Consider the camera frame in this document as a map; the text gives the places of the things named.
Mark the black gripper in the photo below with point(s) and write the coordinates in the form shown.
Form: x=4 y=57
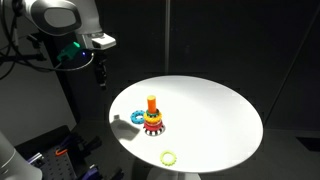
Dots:
x=101 y=65

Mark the orange stand peg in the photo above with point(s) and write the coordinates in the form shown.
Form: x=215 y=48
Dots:
x=151 y=104

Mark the black clamp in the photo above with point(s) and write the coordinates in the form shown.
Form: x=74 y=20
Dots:
x=91 y=145

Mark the grey vertical pole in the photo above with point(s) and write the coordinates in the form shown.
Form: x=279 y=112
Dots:
x=167 y=36

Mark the orange clip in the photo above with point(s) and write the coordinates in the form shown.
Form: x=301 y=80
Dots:
x=61 y=152

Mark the black perforated breadboard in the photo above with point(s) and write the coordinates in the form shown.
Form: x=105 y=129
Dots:
x=53 y=166

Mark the silver metal bar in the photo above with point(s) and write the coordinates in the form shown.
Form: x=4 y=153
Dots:
x=34 y=158

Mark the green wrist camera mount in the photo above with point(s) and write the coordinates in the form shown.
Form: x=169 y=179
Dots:
x=69 y=51

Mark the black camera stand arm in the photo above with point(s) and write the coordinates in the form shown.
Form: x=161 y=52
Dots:
x=20 y=57

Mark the white table pedestal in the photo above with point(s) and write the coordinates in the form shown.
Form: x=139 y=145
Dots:
x=173 y=175

